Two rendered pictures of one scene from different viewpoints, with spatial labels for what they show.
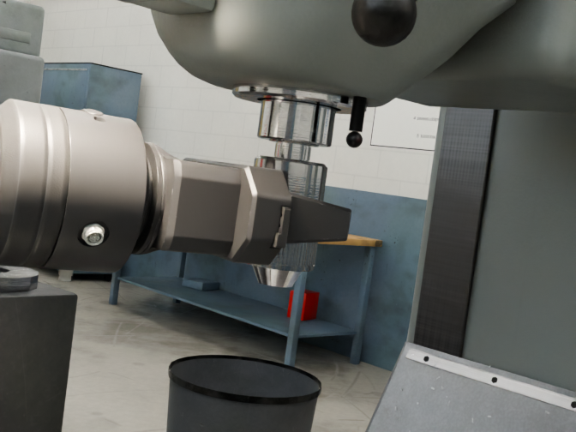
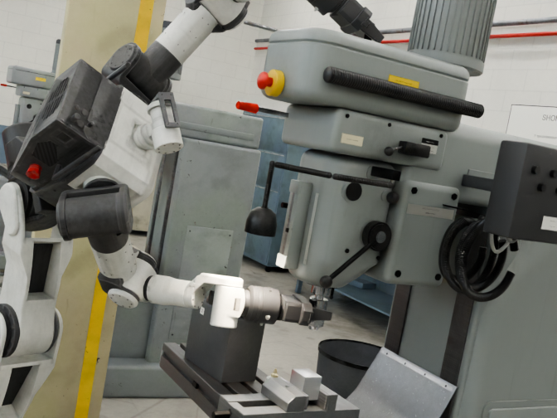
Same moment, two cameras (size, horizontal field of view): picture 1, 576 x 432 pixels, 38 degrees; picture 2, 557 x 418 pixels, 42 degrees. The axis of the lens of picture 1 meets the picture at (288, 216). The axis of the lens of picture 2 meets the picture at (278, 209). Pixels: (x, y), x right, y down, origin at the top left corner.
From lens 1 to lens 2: 1.32 m
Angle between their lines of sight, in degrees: 14
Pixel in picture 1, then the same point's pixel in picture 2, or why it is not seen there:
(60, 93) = (271, 134)
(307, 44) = (316, 279)
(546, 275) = (423, 328)
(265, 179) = (307, 307)
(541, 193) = (424, 299)
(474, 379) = (399, 362)
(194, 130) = not seen: hidden behind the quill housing
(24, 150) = (254, 299)
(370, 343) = not seen: hidden behind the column
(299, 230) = (317, 317)
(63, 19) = not seen: hidden behind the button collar
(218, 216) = (295, 314)
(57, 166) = (260, 303)
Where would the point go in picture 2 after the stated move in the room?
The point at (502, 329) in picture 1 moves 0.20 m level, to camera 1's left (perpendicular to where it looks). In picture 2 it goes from (410, 346) to (341, 329)
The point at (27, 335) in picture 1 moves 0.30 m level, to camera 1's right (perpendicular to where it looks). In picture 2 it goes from (249, 332) to (351, 357)
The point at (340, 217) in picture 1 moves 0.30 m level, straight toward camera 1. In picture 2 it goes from (328, 314) to (292, 338)
